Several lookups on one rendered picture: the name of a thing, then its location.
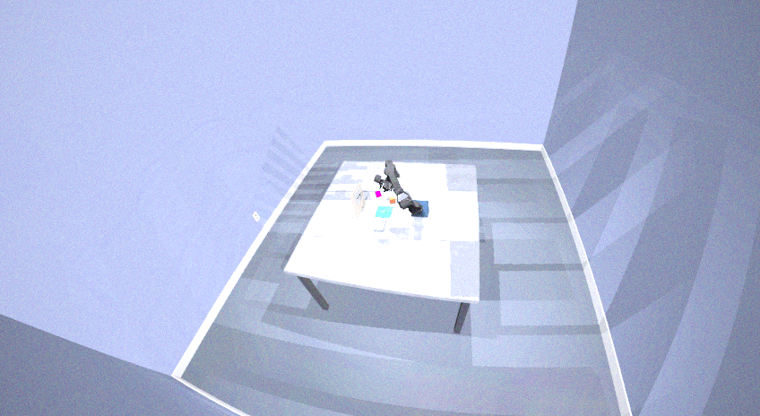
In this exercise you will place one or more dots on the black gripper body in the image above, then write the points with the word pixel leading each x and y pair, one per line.
pixel 381 181

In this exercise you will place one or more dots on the blue square marking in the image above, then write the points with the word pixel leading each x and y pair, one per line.
pixel 386 214

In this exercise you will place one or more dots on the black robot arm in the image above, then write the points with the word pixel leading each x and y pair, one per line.
pixel 393 174

